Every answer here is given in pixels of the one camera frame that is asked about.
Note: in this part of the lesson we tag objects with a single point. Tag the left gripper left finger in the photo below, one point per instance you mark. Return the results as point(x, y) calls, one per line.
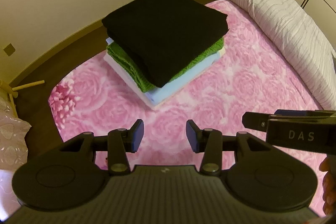
point(120, 142)

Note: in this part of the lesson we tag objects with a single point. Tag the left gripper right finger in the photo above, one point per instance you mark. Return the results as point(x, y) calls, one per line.
point(207, 141)

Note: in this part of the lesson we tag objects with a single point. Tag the black garment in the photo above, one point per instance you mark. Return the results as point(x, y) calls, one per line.
point(163, 36)

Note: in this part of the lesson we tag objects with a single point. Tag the right hand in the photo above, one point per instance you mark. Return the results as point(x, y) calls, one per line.
point(328, 183)

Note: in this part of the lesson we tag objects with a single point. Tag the light blue folded garment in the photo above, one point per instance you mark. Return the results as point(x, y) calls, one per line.
point(181, 82)

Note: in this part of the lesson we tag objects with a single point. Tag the pink floral blanket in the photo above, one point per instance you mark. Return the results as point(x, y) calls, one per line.
point(252, 75)

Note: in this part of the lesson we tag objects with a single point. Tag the green folded garment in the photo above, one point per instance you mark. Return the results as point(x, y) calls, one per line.
point(122, 59)

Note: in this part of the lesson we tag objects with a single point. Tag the white ribbed duvet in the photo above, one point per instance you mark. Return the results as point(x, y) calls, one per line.
point(300, 41)

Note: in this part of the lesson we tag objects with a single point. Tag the white lace cloth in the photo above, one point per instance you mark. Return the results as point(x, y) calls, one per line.
point(14, 154)

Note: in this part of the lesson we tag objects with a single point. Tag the wooden rack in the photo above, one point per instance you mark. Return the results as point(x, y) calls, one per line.
point(13, 92)

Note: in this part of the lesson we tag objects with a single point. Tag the low wall socket plate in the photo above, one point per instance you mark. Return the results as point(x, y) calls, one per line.
point(9, 49)

